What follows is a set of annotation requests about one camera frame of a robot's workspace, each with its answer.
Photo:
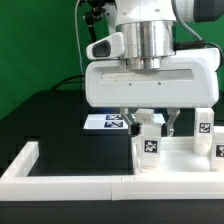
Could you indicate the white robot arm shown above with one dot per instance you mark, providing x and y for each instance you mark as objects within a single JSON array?
[{"x": 140, "y": 64}]

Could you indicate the white U-shaped obstacle frame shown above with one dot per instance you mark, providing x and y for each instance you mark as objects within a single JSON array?
[{"x": 17, "y": 185}]

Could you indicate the white sheet with markers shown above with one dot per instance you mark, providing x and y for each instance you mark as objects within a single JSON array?
[{"x": 105, "y": 121}]

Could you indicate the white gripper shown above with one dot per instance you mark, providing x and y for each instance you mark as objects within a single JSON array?
[{"x": 187, "y": 79}]

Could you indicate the white square tabletop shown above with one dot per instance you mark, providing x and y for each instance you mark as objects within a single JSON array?
[{"x": 176, "y": 155}]

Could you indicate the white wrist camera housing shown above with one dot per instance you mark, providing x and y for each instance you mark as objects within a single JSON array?
[{"x": 109, "y": 47}]

